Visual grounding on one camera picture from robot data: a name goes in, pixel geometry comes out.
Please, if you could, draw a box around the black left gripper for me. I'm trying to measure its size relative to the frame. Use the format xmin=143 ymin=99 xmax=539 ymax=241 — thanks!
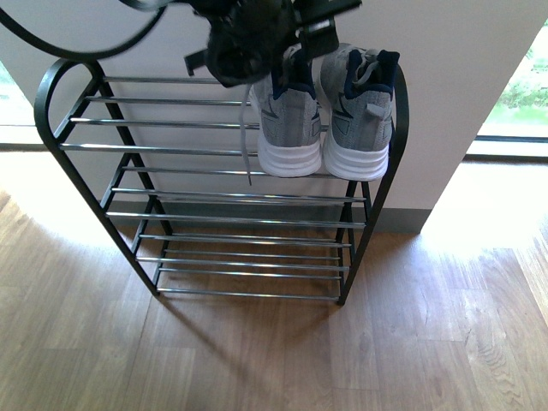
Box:
xmin=184 ymin=1 xmax=362 ymax=87

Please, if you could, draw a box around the grey knit sneaker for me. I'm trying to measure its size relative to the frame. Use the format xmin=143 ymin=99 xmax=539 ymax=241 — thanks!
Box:
xmin=316 ymin=43 xmax=400 ymax=182
xmin=249 ymin=45 xmax=322 ymax=178

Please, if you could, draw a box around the black metal shoe rack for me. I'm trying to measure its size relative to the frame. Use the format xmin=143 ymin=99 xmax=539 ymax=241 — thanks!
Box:
xmin=34 ymin=59 xmax=409 ymax=305

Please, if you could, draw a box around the black looping cable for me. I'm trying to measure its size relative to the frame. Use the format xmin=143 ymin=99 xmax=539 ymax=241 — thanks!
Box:
xmin=0 ymin=0 xmax=172 ymax=60

